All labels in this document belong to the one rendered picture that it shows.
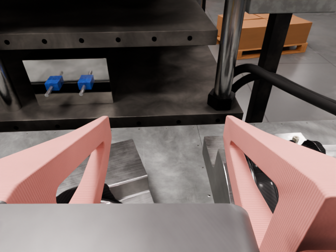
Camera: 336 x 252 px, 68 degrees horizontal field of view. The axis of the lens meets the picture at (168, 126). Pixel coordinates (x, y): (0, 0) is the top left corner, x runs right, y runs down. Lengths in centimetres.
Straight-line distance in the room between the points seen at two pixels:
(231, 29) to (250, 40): 268
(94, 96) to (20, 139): 28
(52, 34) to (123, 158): 51
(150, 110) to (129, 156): 38
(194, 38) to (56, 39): 44
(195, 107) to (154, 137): 23
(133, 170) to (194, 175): 19
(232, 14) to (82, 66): 50
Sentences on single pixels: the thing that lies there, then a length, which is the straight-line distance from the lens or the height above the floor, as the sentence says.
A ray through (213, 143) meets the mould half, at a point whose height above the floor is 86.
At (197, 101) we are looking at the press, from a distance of 94.
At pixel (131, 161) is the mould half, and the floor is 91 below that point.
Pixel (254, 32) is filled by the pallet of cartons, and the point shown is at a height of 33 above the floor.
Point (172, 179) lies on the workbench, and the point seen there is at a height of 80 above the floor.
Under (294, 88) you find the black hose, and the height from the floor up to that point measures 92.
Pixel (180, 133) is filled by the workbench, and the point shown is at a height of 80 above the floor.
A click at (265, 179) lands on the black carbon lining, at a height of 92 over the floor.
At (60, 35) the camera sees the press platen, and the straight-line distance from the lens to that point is 89.
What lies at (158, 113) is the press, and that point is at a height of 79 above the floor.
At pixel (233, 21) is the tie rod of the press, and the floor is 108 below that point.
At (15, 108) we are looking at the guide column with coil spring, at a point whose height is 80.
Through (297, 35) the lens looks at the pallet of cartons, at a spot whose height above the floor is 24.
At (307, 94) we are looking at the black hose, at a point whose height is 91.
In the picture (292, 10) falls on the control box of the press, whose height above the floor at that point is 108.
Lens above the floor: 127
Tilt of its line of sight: 37 degrees down
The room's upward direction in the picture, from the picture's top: straight up
